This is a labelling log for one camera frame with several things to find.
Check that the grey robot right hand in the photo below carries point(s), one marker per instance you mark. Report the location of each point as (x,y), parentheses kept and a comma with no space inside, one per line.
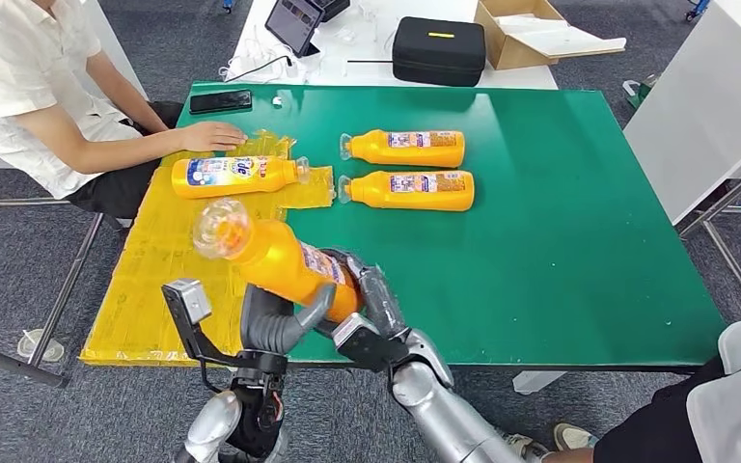
(383,300)

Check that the person's right hand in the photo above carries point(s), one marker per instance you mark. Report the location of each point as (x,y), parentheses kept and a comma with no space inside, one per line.
(211,137)

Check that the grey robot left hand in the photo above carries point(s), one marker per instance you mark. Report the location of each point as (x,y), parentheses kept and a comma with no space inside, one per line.
(268,332)

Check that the orange detergent bottle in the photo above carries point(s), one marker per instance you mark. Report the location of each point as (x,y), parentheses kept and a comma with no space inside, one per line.
(370,192)
(230,185)
(274,255)
(370,148)

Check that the person's right forearm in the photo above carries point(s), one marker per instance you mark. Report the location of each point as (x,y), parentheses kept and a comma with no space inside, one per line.
(121,153)

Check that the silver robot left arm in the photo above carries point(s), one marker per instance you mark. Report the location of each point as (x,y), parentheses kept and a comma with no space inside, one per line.
(211,422)

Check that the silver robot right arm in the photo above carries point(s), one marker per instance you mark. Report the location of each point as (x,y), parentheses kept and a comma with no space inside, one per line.
(441,409)

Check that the person's left forearm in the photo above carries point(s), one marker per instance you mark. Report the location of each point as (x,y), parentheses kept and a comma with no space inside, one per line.
(134,102)

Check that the black smartphone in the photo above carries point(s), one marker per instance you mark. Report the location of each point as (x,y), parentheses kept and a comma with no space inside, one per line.
(220,101)

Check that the yellow taped board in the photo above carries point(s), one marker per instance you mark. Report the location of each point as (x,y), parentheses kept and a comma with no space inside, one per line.
(153,319)

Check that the black tablet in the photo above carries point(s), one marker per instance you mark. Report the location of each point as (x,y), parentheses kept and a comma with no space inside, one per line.
(292,22)

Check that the green-topped table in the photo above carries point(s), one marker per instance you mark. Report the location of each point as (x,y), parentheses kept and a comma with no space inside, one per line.
(537,223)

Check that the black pen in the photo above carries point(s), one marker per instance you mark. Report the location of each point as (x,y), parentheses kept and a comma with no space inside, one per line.
(370,61)

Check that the black device box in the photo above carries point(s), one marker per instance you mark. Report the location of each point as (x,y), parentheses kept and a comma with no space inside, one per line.
(334,8)

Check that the person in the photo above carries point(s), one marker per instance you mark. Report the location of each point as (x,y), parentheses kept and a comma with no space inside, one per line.
(652,434)
(12,76)

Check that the clear round floor cup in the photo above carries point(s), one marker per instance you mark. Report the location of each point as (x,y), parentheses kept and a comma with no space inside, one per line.
(41,348)

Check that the black zip case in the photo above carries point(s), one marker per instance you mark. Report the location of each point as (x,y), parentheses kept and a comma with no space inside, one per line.
(437,56)

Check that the white desk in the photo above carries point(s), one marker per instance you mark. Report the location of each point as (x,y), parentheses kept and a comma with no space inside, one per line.
(511,80)

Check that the cardboard box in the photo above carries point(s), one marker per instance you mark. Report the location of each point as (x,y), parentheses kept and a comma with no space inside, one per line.
(505,51)

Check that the white foam sheet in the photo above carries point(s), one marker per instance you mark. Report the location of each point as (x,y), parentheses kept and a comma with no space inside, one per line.
(568,40)

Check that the green floor stand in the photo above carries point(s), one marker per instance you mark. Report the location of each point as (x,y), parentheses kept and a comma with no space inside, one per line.
(640,96)

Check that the white table with steel legs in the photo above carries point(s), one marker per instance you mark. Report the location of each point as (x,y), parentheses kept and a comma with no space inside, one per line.
(716,96)

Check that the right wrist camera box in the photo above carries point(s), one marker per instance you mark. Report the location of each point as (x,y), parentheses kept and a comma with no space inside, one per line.
(358,342)

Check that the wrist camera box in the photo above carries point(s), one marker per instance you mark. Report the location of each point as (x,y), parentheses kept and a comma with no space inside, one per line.
(186,300)
(358,342)

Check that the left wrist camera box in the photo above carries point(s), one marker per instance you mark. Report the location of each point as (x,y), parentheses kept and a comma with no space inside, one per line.
(186,300)

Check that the blue caster frame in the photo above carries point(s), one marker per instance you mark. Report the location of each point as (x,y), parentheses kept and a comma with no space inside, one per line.
(699,8)
(228,5)

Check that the white table with metal frame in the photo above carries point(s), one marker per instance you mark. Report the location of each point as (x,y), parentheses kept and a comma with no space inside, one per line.
(12,365)

